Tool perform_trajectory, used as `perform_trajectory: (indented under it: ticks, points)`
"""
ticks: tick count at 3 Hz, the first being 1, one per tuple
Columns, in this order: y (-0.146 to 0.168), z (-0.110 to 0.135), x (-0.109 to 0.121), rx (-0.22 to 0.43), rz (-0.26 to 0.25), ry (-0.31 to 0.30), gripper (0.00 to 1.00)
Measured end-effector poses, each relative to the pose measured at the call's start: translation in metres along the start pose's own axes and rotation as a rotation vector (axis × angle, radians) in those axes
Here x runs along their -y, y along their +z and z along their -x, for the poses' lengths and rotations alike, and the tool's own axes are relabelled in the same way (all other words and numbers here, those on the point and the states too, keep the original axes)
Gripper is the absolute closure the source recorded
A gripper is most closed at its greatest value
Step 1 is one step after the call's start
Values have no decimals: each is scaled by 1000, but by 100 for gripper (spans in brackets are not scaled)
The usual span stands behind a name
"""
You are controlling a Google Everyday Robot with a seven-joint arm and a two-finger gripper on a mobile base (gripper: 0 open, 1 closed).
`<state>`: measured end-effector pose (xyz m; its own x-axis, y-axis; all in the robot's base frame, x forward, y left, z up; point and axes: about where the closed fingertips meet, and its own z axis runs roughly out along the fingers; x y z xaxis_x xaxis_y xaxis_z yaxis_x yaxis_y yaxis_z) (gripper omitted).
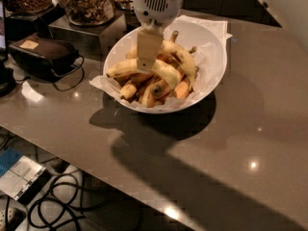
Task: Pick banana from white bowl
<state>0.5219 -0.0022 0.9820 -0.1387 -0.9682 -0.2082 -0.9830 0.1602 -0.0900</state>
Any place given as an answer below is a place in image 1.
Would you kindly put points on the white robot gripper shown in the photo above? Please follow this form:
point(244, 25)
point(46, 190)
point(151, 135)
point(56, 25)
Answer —
point(158, 6)

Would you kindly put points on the upper spotted yellow banana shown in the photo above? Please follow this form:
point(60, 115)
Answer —
point(184, 57)

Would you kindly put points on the white oval bowl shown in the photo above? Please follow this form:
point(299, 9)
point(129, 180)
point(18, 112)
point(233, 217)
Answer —
point(205, 64)

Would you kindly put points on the banana with dark tip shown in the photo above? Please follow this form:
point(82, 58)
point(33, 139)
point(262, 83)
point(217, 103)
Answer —
point(160, 89)

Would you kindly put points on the small banana front left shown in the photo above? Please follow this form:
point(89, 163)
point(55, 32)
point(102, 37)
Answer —
point(128, 90)

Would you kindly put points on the orange banana right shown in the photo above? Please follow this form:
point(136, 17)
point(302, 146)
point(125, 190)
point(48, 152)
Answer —
point(182, 90)

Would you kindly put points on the white paper liner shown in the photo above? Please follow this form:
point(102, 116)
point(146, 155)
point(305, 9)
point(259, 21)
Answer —
point(210, 28)

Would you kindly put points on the glass jar of granola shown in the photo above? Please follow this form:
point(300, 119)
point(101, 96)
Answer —
point(89, 12)

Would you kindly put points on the black headset case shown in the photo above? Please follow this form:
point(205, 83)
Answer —
point(44, 58)

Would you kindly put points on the silver box on floor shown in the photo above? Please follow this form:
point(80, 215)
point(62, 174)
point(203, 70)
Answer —
point(21, 178)

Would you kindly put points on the steel pedestal block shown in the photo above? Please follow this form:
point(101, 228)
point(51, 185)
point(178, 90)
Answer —
point(92, 42)

